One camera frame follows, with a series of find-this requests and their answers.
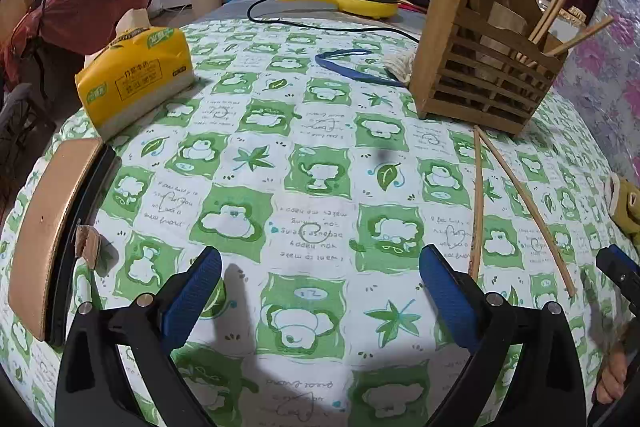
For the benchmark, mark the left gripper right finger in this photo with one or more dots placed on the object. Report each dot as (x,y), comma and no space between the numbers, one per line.
(546,388)

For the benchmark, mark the gold black notebook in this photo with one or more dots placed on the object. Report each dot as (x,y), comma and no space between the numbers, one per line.
(54,233)

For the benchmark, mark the yellow tissue pack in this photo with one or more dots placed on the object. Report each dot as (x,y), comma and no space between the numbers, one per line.
(138,70)

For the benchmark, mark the wooden utensil holder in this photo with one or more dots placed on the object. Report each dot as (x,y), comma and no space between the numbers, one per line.
(476,63)

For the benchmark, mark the yellow electric pan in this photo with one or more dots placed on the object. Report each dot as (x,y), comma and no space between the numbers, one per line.
(376,9)

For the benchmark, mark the person's right hand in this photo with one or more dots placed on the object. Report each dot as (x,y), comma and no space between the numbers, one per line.
(611,385)

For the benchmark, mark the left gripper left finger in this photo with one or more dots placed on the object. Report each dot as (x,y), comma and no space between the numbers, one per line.
(93,388)

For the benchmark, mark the green white patterned tablecloth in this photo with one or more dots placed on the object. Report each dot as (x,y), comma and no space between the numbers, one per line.
(319,192)

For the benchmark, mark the olive green cloth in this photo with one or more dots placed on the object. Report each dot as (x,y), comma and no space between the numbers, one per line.
(622,200)

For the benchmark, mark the red cloth covered furniture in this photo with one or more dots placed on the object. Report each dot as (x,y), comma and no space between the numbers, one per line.
(79,26)

